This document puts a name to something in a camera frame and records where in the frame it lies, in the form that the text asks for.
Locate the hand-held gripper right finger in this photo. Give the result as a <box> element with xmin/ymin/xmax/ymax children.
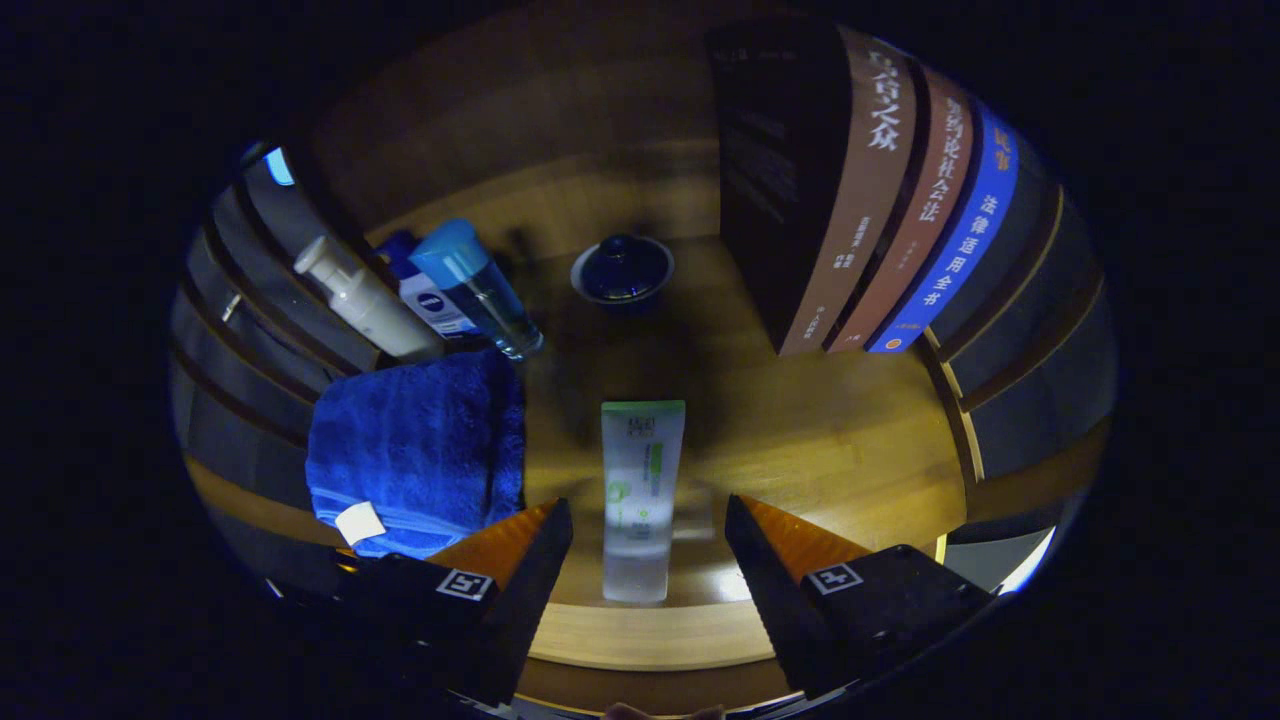
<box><xmin>725</xmin><ymin>494</ymin><xmax>1001</xmax><ymax>699</ymax></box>

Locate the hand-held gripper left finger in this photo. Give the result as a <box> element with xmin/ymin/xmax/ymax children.
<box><xmin>335</xmin><ymin>497</ymin><xmax>574</xmax><ymax>706</ymax></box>

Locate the white green-capped tube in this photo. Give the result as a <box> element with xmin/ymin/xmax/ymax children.
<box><xmin>601</xmin><ymin>400</ymin><xmax>687</xmax><ymax>604</ymax></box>

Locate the wooden countertop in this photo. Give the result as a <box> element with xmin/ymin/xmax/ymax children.
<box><xmin>185</xmin><ymin>235</ymin><xmax>1111</xmax><ymax>716</ymax></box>

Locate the wooden cabinet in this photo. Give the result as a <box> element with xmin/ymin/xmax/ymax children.
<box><xmin>170</xmin><ymin>0</ymin><xmax>1119</xmax><ymax>716</ymax></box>

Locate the folded blue towel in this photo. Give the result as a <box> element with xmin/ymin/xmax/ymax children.
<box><xmin>305</xmin><ymin>348</ymin><xmax>528</xmax><ymax>559</ymax></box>

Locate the small white blue-capped bottle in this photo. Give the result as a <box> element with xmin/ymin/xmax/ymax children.
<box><xmin>378</xmin><ymin>230</ymin><xmax>481</xmax><ymax>341</ymax></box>

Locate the clear bottle with blue cap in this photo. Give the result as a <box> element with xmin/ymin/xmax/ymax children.
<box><xmin>408</xmin><ymin>219</ymin><xmax>546</xmax><ymax>361</ymax></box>

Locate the white pump bottle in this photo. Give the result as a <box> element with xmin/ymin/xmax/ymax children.
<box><xmin>293</xmin><ymin>235</ymin><xmax>446</xmax><ymax>363</ymax></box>

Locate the dark blue lidded teacup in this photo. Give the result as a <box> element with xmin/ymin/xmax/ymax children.
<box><xmin>570</xmin><ymin>234</ymin><xmax>676</xmax><ymax>306</ymax></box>

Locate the blue book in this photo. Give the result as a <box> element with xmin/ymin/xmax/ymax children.
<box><xmin>868</xmin><ymin>103</ymin><xmax>1021</xmax><ymax>354</ymax></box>

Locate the reddish brown book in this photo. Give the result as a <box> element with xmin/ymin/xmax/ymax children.
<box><xmin>828</xmin><ymin>65</ymin><xmax>974</xmax><ymax>353</ymax></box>

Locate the dark brown book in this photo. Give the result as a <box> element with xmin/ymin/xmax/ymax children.
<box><xmin>705</xmin><ymin>18</ymin><xmax>918</xmax><ymax>357</ymax></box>

